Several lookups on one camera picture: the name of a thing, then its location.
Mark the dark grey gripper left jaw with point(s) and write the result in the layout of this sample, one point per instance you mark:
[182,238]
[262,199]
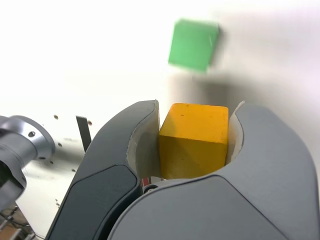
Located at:
[107,155]

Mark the yellow cube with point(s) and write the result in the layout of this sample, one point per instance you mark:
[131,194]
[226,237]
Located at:
[195,140]

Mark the green cube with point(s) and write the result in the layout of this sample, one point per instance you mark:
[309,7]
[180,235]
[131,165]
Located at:
[192,46]

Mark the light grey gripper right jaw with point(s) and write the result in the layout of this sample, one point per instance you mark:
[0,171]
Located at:
[250,200]

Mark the black tape strip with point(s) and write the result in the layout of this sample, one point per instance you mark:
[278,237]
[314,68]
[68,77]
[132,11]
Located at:
[83,132]

